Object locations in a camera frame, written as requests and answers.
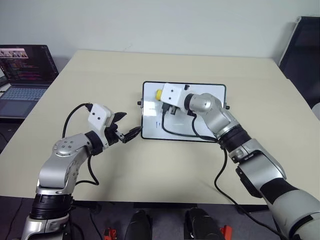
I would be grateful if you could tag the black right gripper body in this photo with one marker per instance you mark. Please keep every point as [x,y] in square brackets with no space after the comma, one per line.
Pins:
[172,110]

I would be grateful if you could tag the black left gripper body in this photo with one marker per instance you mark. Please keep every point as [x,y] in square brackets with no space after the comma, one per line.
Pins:
[111,135]

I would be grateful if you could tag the yellow eraser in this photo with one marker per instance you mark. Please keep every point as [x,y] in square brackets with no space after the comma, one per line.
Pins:
[158,94]

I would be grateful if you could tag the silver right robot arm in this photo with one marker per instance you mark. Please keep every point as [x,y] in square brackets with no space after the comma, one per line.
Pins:
[260,165]

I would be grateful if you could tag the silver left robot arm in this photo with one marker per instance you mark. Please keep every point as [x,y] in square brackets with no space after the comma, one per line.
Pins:
[60,165]

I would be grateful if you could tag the black framed small whiteboard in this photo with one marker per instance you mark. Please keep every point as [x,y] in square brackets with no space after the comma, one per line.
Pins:
[152,130]

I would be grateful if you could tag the small black whiteboard clip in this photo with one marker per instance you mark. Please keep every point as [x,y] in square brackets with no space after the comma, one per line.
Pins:
[186,87]

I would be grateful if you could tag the narrow dark rounded shape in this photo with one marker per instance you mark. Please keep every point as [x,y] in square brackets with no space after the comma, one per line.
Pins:
[140,225]

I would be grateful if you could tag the red plastic clamp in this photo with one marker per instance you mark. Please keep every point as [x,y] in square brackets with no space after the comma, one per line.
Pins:
[226,231]
[110,232]

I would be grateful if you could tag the dark side desk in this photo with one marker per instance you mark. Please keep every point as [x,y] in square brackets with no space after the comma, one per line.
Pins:
[7,132]

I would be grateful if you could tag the open dark laptop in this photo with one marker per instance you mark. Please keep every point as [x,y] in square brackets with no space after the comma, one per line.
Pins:
[25,75]

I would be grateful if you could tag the wide dark rounded shape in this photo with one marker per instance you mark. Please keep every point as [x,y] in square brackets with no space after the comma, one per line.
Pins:
[201,223]

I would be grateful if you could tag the black office chair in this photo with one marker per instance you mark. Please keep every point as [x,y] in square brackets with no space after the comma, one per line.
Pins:
[303,55]

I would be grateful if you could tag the grey rounded object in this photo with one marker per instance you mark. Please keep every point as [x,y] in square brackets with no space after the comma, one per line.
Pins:
[316,110]

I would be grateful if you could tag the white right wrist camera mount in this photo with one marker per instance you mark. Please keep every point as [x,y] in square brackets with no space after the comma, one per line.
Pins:
[172,95]

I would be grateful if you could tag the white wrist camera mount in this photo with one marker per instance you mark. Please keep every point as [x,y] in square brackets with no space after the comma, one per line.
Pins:
[98,117]
[172,95]

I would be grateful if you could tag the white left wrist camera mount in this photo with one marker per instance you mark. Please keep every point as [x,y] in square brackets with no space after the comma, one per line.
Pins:
[98,117]

